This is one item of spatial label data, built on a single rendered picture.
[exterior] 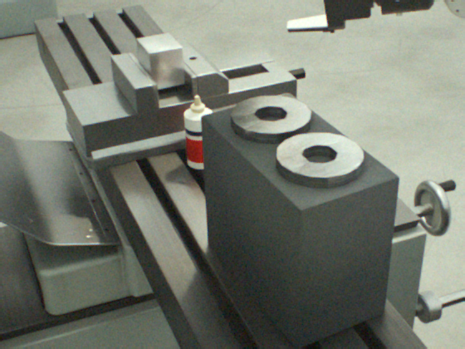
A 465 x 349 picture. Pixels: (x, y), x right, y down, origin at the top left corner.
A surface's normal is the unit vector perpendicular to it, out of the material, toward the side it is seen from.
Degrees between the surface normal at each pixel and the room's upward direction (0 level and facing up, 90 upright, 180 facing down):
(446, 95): 0
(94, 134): 90
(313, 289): 90
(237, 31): 0
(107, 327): 90
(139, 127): 90
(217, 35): 0
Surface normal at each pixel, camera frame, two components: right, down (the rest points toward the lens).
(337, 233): 0.50, 0.50
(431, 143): 0.00, -0.82
